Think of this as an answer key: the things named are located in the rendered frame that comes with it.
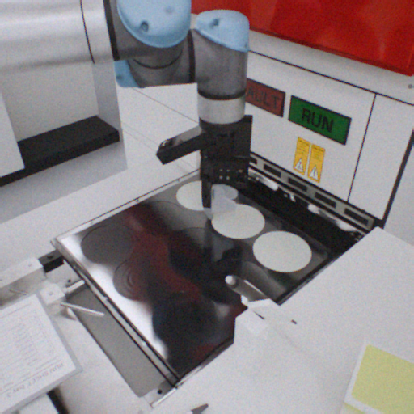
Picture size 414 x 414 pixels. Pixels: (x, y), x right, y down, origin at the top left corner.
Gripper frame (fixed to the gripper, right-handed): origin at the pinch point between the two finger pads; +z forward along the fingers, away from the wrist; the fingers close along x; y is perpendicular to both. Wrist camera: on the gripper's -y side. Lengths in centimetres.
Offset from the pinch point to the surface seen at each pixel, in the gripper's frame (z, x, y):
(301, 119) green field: -17.6, 5.6, 15.3
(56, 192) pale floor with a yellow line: 91, 118, -103
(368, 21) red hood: -36.3, -4.9, 20.3
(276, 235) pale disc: 1.3, -3.4, 13.2
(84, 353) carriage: 3.3, -30.0, -13.8
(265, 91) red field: -19.9, 11.1, 9.0
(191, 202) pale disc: 1.3, 4.3, -3.8
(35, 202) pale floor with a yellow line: 91, 107, -111
